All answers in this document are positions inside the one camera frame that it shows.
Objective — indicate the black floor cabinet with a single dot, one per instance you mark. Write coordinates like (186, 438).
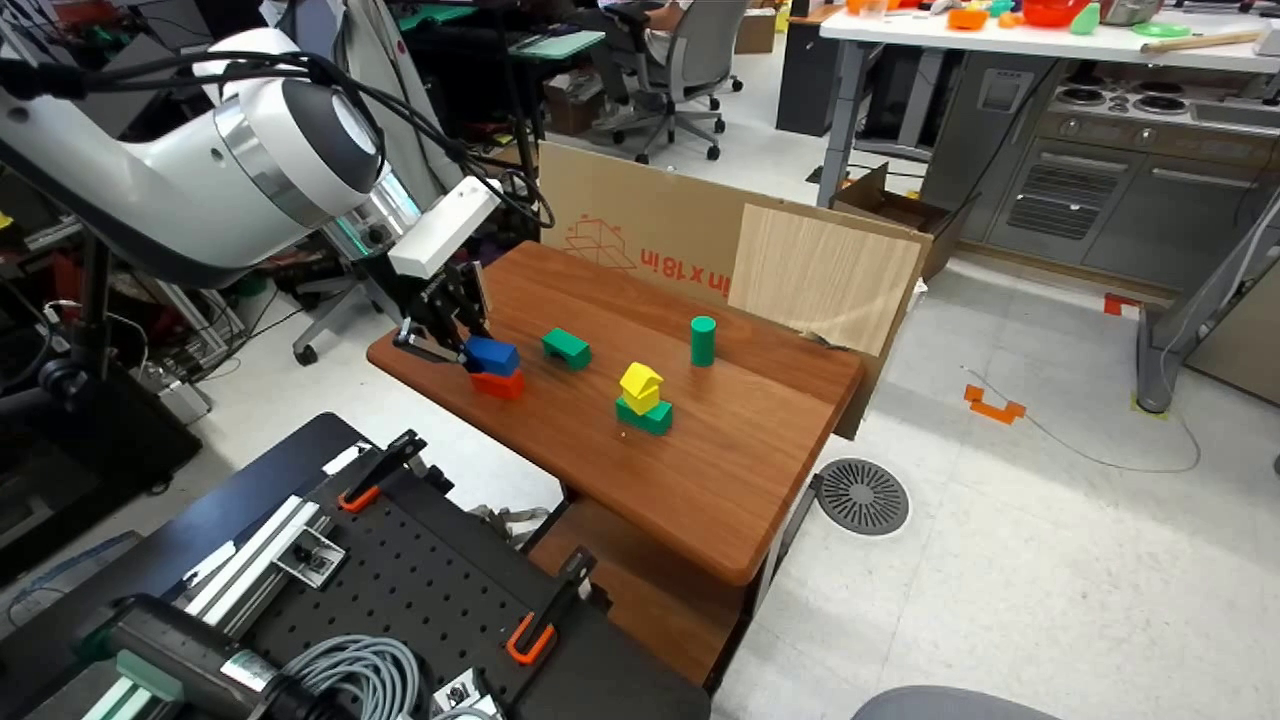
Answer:
(805, 73)

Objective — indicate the orange floor tape marker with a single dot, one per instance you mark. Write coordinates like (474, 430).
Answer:
(993, 407)

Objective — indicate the grey desk leg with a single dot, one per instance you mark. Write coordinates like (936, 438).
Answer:
(1193, 314)

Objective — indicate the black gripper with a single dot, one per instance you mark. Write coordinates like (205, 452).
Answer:
(444, 299)

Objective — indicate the green silver linear actuator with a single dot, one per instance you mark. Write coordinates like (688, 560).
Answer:
(174, 660)

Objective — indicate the grey drawer cabinet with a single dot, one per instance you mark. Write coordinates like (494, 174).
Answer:
(1132, 186)

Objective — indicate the yellow house-shaped block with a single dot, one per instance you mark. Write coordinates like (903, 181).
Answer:
(642, 384)

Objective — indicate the orange bowl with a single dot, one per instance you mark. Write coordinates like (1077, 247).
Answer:
(969, 19)

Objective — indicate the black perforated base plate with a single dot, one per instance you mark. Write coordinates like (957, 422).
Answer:
(403, 587)

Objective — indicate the black orange clamp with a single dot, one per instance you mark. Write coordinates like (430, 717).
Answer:
(553, 615)
(380, 472)

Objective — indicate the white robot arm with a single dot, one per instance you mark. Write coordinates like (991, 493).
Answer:
(174, 174)

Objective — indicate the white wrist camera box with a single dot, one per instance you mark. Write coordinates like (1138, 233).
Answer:
(441, 228)

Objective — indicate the green cylinder block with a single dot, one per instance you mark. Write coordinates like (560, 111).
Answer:
(703, 343)

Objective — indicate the round floor drain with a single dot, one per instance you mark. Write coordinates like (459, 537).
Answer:
(862, 497)

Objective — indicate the green cube block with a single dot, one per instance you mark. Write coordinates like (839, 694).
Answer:
(566, 351)

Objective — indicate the green block under yellow block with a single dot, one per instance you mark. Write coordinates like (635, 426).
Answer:
(644, 419)

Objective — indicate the aluminium rail bars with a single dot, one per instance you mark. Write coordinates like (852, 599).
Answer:
(253, 555)

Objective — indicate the brown cardboard box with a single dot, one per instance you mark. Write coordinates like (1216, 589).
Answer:
(625, 212)

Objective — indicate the red container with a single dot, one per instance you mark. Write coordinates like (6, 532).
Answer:
(1054, 11)

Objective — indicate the grey chair base leg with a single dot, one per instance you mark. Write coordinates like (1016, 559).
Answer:
(342, 314)

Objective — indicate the grey swivel office chair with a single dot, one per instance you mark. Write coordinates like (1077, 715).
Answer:
(695, 63)

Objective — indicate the blue rectangular block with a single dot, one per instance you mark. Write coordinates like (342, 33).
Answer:
(494, 359)

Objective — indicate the green topped table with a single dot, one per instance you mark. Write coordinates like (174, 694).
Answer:
(556, 45)

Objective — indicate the white work table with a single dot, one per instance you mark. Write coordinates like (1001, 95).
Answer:
(1065, 41)

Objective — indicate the orange block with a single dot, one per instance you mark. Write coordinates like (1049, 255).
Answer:
(500, 384)

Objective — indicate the wooden lower shelf board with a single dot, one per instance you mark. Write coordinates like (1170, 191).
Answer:
(642, 587)

